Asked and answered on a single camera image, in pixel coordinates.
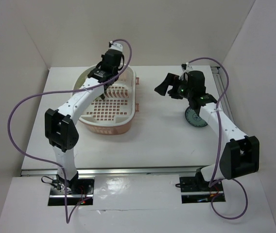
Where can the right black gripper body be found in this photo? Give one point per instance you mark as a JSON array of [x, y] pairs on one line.
[[181, 90]]

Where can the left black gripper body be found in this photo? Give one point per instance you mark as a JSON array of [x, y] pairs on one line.
[[102, 60]]

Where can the beige plate with black mark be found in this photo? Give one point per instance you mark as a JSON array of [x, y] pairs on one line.
[[82, 78]]

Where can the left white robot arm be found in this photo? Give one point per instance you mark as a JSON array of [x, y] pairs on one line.
[[60, 124]]

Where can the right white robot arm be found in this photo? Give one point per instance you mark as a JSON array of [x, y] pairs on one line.
[[238, 153]]

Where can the white pink dish rack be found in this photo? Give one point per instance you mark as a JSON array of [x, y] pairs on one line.
[[113, 115]]

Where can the blue patterned plate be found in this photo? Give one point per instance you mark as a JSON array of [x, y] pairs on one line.
[[193, 119]]

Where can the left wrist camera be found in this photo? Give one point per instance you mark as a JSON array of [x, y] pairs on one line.
[[116, 46]]

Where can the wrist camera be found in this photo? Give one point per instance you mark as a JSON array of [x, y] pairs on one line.
[[186, 68], [116, 46]]

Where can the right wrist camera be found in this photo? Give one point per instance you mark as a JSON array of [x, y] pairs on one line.
[[186, 68]]

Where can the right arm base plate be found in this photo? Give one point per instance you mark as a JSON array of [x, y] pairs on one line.
[[194, 189]]

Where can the aluminium rail frame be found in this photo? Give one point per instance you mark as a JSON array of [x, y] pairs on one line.
[[159, 141]]

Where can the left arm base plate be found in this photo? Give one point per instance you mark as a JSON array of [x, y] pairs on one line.
[[83, 190]]

